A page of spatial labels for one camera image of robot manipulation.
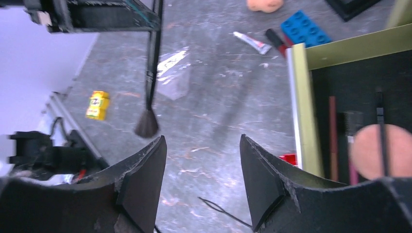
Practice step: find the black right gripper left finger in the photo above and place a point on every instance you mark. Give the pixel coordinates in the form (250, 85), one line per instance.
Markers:
(122, 198)

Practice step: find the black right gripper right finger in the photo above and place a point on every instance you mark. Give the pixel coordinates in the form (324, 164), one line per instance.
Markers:
(285, 199)

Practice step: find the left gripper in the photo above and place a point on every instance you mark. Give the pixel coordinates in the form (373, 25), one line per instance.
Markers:
(90, 16)

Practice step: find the large black powder brush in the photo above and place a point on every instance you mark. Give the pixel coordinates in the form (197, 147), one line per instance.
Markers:
(147, 125)

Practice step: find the black wire loop tool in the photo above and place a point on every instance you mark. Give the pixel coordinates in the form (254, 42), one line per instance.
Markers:
(219, 209)

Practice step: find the thin pink lip pencil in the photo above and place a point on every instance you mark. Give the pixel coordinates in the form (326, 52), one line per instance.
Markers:
(333, 139)

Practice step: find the round peach powder puff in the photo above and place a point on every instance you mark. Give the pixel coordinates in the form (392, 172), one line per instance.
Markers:
(366, 153)

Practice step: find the pink spoolie brush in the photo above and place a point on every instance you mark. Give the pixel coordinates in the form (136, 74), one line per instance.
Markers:
(353, 121)

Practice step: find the small silver white tube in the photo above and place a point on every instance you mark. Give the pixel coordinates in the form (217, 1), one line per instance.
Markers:
(260, 47)

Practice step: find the green drawer cabinet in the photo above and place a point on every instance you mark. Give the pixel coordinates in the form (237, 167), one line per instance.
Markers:
(350, 70)

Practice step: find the red toy magnet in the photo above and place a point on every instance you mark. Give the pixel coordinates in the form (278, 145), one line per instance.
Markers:
(290, 158)

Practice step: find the yellow number toy block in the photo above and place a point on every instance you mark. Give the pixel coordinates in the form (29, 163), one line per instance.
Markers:
(98, 104)

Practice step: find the clear plastic wrapper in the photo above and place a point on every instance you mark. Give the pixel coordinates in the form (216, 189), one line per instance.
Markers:
(173, 74)

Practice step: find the dark red lip gloss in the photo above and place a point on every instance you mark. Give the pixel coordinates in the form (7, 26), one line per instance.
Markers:
(276, 41)

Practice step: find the blue red toy brick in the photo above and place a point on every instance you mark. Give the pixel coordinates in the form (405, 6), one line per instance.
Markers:
(299, 28)

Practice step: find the black white chessboard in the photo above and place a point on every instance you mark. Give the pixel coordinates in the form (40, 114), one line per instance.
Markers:
(348, 9)

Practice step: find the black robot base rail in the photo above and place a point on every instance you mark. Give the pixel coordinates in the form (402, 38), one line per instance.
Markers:
(54, 158)

